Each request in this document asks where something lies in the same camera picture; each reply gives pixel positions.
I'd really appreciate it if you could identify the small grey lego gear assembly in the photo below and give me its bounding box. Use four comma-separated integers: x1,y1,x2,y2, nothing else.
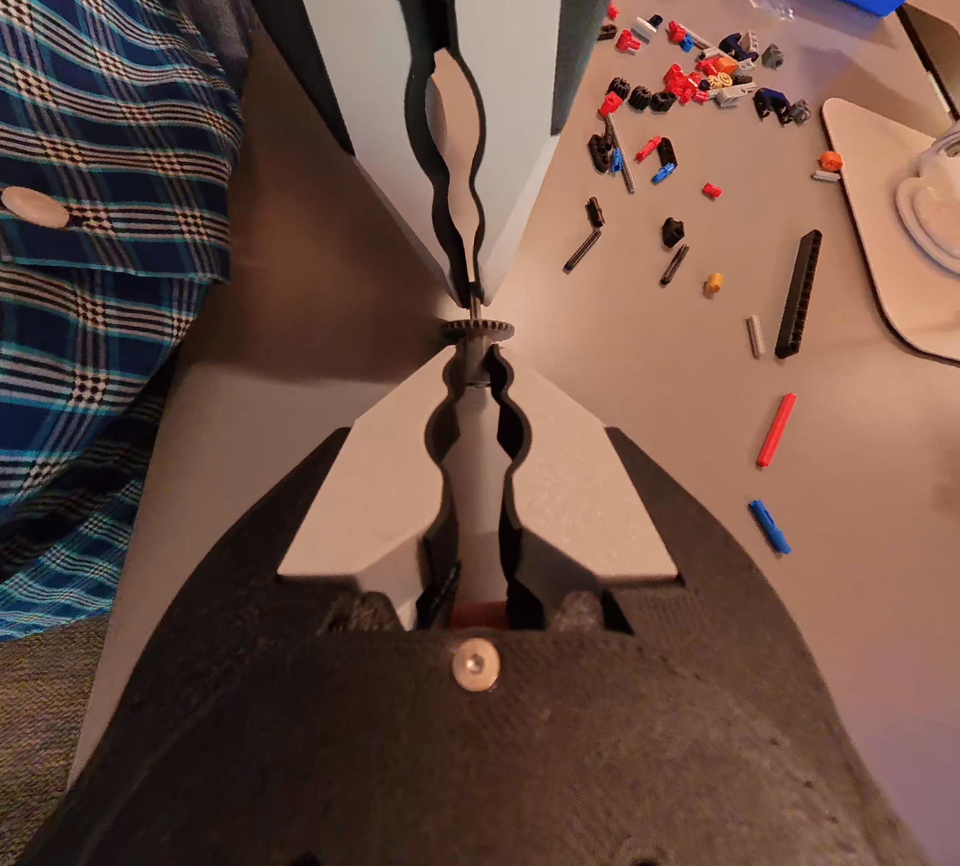
438,285,519,391

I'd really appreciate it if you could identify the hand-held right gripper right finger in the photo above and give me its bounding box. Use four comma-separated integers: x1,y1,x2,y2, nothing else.
483,346,681,631

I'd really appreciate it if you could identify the red lego axle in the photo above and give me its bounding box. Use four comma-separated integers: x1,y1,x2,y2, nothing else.
755,394,798,468

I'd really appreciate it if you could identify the person in plaid shirt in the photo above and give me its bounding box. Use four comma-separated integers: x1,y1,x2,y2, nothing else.
0,0,249,646

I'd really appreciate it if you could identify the long black lego beam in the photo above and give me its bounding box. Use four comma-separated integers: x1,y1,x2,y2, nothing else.
774,230,824,359

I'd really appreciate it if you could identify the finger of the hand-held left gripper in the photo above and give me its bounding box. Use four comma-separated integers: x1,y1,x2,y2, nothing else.
291,0,481,306
452,0,569,305

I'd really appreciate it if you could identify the white rounded object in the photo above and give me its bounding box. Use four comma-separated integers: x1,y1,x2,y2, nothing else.
896,124,960,275

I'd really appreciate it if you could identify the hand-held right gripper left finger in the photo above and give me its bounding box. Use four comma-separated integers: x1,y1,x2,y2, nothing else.
277,346,462,629

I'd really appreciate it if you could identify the pile of mixed lego pieces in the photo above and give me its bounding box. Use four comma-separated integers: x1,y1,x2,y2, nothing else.
596,4,815,128

